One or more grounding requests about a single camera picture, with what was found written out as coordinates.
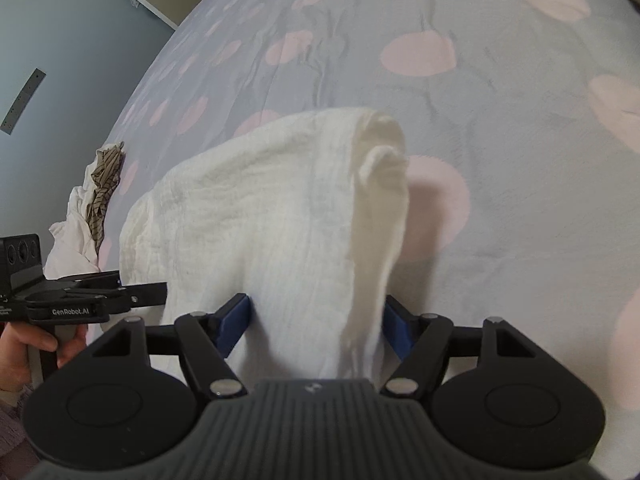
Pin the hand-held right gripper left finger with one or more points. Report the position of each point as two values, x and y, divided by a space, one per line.
235 327

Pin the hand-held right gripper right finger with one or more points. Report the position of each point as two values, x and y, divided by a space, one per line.
397 331

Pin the white crinkled garment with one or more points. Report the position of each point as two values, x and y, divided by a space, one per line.
260 240

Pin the person's left hand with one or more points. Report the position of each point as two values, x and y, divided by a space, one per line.
22 355

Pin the pale pink folded garment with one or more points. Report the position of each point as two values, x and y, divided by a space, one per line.
75 240

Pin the brown striped garment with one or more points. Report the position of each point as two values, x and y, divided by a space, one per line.
102 185

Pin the black perforated strip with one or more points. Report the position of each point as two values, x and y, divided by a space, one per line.
21 102

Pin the grey bedsheet with pink spots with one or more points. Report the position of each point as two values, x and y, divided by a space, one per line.
450 110

